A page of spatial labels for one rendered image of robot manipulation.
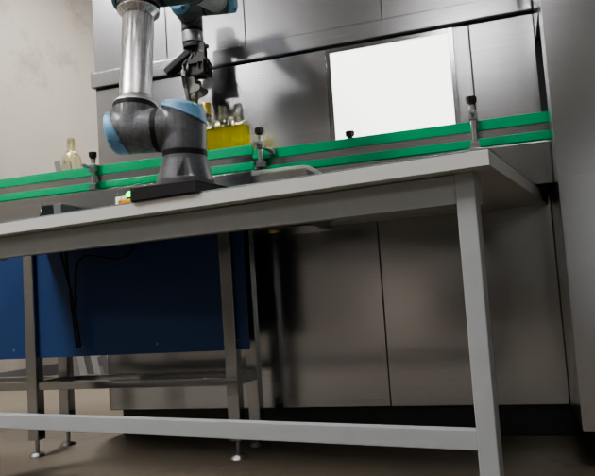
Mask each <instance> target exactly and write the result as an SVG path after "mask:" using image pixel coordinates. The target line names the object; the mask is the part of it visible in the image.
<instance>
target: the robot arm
mask: <svg viewBox="0 0 595 476"><path fill-rule="evenodd" d="M111 3H112V5H113V7H114V8H115V9H116V10H117V13H118V14H119V15H120V16H121V17H122V37H121V60H120V83H119V97H117V98H116V99H115V100H114V101H113V102H112V111H111V110H109V111H107V112H106V113H105V115H104V117H103V129H104V133H105V136H106V139H107V142H108V144H109V146H110V148H111V149H112V150H113V151H114V152H115V153H116V154H119V155H133V154H145V153H160V152H162V163H161V169H160V172H159V176H158V179H157V180H156V185H157V184H164V183H172V182H179V181H186V180H193V179H197V180H202V181H206V182H210V183H214V179H213V175H212V171H211V168H210V166H209V164H208V155H207V125H208V123H207V120H206V111H205V109H204V108H203V107H202V106H201V105H199V104H197V103H198V99H199V98H201V97H203V96H205V95H207V94H208V90H207V89H205V88H203V87H202V84H201V81H199V79H202V80H204V79H208V78H210V77H213V68H212V63H211V60H210V59H209V58H208V57H207V49H209V45H208V44H206V43H205V42H204V37H203V19H202V16H211V15H221V14H230V13H235V12H236V11H237V9H238V2H237V0H111ZM165 7H170V9H171V10H172V12H173V13H174V14H175V15H176V16H177V17H178V19H179V20H180V21H181V37H182V44H183V50H184V51H183V52H182V53H181V54H180V55H179V56H178V57H176V58H175V59H174V60H173V61H172V62H171V63H170V64H169V65H167V66H166V67H165V68H164V69H163V71H164V72H165V73H166V74H167V75H169V76H170V77H175V76H176V75H177V74H178V73H179V72H180V71H181V70H182V72H181V79H182V85H183V88H184V93H185V96H186V99H187V100H182V99H166V100H163V101H162V102H161V108H157V104H156V103H155V102H154V101H153V100H152V73H153V42H154V21H156V20H157V19H158V18H159V17H160V8H165ZM191 95H192V98H194V99H195V102H196V103H195V102H192V98H191Z"/></svg>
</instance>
